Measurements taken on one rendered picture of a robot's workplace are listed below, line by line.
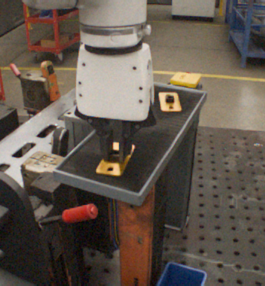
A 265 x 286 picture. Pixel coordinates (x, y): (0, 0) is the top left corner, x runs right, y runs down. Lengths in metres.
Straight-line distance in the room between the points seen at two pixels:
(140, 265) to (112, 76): 0.47
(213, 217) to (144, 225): 0.46
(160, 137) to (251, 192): 0.71
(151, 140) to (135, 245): 0.26
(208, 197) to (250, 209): 0.14
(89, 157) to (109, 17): 0.23
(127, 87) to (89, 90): 0.05
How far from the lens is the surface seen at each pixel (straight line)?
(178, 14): 7.03
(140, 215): 0.70
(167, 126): 0.64
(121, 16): 0.42
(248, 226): 1.14
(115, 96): 0.47
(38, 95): 1.19
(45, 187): 0.61
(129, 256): 0.80
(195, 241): 1.06
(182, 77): 0.86
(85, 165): 0.54
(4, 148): 0.93
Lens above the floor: 1.47
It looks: 32 degrees down
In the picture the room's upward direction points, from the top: straight up
